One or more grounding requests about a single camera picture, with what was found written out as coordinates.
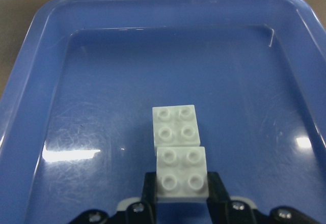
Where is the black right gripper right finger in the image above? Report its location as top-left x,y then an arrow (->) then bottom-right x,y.
206,172 -> 255,223

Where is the blue plastic tray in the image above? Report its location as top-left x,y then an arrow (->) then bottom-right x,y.
1,0 -> 325,223

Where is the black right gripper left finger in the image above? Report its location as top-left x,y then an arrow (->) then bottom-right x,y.
125,172 -> 157,223

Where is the white block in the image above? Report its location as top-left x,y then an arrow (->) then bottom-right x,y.
152,105 -> 201,152
156,147 -> 209,203

